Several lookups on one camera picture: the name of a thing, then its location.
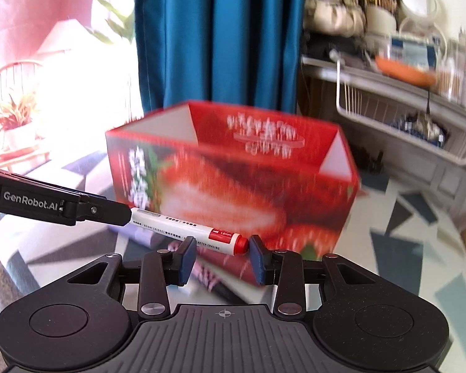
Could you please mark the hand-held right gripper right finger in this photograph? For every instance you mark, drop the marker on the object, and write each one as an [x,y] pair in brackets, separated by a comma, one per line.
[257,262]

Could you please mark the white marker with red cap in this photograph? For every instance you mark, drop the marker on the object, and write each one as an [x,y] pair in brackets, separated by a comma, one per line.
[178,229]

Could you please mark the geometric patterned tablecloth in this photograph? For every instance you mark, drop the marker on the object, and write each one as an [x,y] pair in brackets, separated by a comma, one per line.
[392,248]

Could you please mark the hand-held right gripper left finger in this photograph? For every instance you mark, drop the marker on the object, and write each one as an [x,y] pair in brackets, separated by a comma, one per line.
[188,262]

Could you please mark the round white mirror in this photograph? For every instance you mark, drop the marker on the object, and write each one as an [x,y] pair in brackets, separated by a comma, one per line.
[417,2]

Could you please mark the blue curtain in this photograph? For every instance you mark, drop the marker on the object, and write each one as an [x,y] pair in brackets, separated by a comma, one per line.
[217,35]

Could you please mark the dark red tube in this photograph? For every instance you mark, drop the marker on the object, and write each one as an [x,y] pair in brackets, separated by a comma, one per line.
[225,276]

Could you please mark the orange bowl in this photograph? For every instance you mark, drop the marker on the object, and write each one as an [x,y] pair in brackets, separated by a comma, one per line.
[404,72]

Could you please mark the clear cotton swab container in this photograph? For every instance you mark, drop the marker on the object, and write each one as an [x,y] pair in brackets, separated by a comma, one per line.
[448,81]

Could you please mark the red strawberry print box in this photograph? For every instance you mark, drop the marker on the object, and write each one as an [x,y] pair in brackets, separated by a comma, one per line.
[225,186]

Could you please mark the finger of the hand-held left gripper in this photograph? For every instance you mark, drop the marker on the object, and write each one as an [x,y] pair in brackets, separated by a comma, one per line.
[101,211]

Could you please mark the white brush holder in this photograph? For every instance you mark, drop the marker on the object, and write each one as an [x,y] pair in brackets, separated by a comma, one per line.
[380,21]

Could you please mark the blue and white packet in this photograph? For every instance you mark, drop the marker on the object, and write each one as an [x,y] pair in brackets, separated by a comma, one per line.
[415,52]

